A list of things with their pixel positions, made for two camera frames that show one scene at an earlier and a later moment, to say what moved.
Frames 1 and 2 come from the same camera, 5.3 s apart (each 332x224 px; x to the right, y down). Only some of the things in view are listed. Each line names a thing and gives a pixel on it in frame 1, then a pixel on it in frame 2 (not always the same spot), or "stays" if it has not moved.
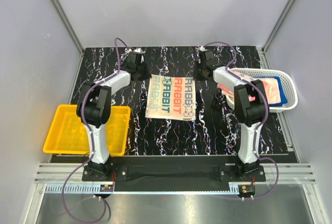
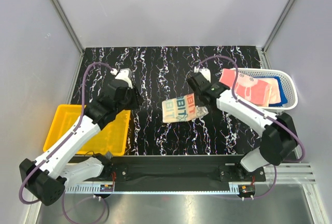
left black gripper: [147, 75] → [137, 100]
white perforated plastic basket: [288, 81] stays
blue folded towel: [282, 96] stays
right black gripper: [198, 77] → [197, 101]
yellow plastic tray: [67, 134] stays
